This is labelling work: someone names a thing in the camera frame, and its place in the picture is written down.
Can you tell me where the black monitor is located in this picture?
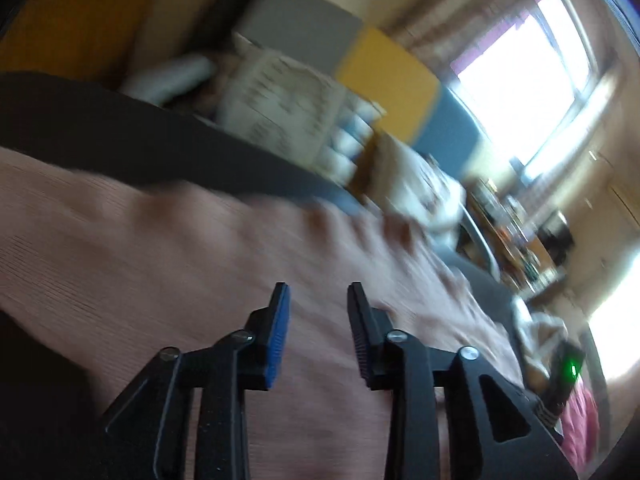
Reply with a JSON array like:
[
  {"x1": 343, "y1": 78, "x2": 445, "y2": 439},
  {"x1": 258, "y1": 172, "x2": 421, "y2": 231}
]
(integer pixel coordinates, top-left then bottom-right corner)
[{"x1": 540, "y1": 210, "x2": 573, "y2": 266}]

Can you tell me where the cluttered wooden desk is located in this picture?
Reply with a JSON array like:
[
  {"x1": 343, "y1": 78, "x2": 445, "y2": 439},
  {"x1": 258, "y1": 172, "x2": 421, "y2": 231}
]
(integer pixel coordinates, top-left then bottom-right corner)
[{"x1": 465, "y1": 177, "x2": 566, "y2": 301}]

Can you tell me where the beige patterned curtain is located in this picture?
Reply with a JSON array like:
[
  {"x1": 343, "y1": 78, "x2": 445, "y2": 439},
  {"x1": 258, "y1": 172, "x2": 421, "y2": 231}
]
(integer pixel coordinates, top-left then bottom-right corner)
[{"x1": 385, "y1": 0, "x2": 546, "y2": 76}]

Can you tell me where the deer print cushion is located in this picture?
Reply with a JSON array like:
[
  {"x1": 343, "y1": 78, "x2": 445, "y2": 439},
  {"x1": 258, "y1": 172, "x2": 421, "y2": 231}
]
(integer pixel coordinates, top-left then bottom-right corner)
[{"x1": 370, "y1": 132, "x2": 466, "y2": 233}]

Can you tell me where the black rolled mat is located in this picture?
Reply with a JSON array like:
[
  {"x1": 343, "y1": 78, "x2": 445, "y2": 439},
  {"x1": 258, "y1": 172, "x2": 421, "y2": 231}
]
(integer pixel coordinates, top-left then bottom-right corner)
[{"x1": 200, "y1": 0, "x2": 286, "y2": 56}]

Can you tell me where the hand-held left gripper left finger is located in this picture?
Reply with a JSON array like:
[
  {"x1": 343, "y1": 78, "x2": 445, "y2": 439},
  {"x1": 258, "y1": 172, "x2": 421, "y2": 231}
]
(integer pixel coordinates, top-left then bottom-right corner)
[{"x1": 102, "y1": 282, "x2": 292, "y2": 480}]

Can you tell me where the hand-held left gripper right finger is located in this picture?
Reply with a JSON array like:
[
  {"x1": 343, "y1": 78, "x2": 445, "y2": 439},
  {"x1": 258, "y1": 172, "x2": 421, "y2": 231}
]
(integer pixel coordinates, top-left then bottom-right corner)
[{"x1": 346, "y1": 282, "x2": 571, "y2": 480}]

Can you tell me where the pink knit sweater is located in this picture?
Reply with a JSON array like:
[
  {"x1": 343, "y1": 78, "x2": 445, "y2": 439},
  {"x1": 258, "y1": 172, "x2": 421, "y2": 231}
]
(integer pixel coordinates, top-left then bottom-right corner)
[{"x1": 0, "y1": 145, "x2": 541, "y2": 480}]

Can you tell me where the grey yellow blue sofa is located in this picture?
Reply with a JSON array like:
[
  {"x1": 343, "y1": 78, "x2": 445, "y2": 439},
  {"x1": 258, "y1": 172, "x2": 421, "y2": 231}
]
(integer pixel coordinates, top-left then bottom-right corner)
[{"x1": 120, "y1": 0, "x2": 501, "y2": 281}]

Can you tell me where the tiger print cushion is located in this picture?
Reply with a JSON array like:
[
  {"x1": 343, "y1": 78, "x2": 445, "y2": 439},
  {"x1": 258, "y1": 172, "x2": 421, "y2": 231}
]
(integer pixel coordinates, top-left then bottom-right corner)
[{"x1": 217, "y1": 32, "x2": 386, "y2": 178}]

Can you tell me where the cream knit sweater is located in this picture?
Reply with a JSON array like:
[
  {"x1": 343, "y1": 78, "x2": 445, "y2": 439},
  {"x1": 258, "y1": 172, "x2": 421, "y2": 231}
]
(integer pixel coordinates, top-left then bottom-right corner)
[{"x1": 512, "y1": 297, "x2": 571, "y2": 391}]

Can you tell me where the person's red clothing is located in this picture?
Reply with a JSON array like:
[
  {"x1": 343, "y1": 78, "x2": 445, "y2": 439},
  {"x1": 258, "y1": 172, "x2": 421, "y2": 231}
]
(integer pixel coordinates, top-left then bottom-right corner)
[{"x1": 560, "y1": 380, "x2": 608, "y2": 466}]

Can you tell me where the bright window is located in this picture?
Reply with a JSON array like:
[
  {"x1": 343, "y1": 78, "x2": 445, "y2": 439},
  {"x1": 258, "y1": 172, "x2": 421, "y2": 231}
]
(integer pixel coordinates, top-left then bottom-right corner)
[{"x1": 450, "y1": 0, "x2": 598, "y2": 181}]

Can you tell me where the black leather bench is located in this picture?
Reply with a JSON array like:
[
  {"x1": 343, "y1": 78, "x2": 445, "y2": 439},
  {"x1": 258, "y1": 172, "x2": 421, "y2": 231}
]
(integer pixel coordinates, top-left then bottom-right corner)
[{"x1": 0, "y1": 71, "x2": 521, "y2": 480}]

